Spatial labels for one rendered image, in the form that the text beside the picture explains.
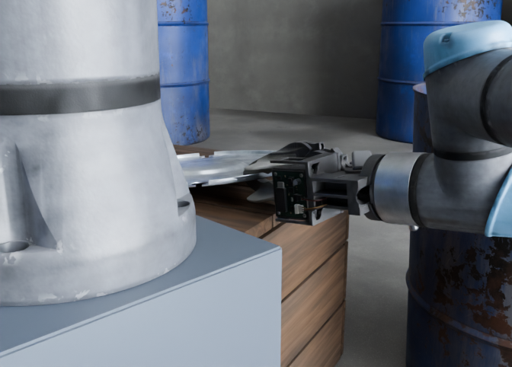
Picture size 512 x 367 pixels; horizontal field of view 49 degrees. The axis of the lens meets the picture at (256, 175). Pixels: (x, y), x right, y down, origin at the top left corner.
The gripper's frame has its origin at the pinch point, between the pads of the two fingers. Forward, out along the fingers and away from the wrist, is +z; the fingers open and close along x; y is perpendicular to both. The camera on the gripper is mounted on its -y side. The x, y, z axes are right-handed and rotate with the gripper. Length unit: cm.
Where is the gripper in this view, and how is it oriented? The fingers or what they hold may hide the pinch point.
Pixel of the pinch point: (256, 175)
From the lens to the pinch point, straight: 74.6
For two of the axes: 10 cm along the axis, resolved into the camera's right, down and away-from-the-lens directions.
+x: 0.9, 9.8, 1.8
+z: -7.6, -0.5, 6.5
